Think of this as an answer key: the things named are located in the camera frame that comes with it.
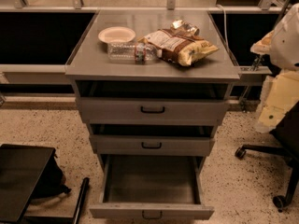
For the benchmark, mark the grey drawer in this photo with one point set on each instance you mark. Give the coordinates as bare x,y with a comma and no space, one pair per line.
152,188
141,102
173,140

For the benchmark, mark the black office chair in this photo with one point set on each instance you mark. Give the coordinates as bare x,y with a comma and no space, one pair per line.
287,134

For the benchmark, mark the yellow brown chip bag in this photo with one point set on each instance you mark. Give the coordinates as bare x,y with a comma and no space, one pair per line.
180,47

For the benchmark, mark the grey middle drawer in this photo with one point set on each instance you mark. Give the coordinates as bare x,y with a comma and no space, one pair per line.
173,140

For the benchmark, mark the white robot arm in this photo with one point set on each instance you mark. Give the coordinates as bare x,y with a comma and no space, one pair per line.
280,93

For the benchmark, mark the grey drawer cabinet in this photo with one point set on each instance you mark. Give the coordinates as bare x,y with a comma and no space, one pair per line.
91,61

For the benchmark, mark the black bag on floor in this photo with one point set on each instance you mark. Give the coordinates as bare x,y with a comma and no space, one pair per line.
51,183

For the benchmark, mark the clear plastic water bottle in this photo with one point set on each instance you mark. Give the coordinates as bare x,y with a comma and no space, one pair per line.
131,51

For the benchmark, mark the grey top drawer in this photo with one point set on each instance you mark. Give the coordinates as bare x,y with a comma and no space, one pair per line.
141,102

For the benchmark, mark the white paper bowl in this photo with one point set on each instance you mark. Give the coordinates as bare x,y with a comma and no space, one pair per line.
116,34

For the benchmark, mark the grey bottom drawer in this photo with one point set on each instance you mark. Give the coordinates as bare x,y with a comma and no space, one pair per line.
152,188

